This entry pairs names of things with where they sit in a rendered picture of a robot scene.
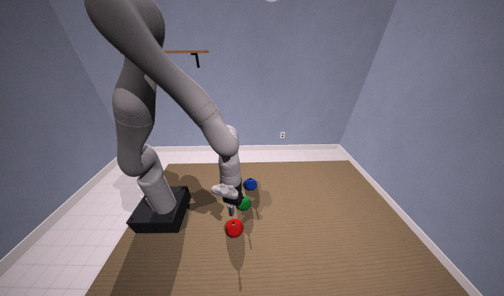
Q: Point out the blue dome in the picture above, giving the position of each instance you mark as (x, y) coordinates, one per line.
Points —
(250, 184)

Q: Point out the green dome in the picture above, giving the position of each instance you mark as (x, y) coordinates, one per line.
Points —
(245, 204)

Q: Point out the red dome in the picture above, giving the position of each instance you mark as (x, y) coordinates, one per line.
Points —
(234, 228)

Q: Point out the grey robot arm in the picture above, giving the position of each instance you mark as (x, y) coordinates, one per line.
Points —
(136, 28)

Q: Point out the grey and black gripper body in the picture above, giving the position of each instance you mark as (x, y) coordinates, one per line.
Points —
(229, 188)

